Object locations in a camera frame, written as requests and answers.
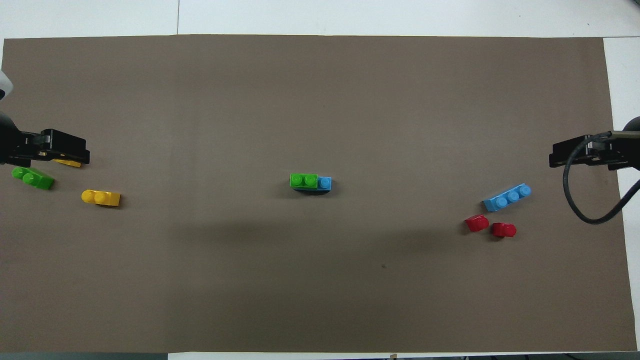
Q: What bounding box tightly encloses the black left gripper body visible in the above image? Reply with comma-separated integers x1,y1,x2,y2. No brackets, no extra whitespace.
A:
0,114,51,166

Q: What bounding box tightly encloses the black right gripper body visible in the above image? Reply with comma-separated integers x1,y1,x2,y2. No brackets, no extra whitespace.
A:
589,134,640,170

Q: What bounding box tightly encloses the green two-stud block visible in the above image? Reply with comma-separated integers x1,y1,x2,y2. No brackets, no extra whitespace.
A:
11,166,55,191
289,173,319,190

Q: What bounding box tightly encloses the blue three-stud block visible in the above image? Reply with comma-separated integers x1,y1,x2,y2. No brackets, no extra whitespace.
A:
293,176,333,194
482,183,533,213

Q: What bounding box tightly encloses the red one-stud block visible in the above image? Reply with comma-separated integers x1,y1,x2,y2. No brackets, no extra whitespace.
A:
491,222,518,240
464,214,490,233

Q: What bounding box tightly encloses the brown table mat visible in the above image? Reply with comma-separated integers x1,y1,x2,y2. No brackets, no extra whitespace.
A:
0,34,638,354

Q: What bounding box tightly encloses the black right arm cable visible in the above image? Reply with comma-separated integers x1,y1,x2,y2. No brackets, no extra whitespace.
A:
562,130,640,225

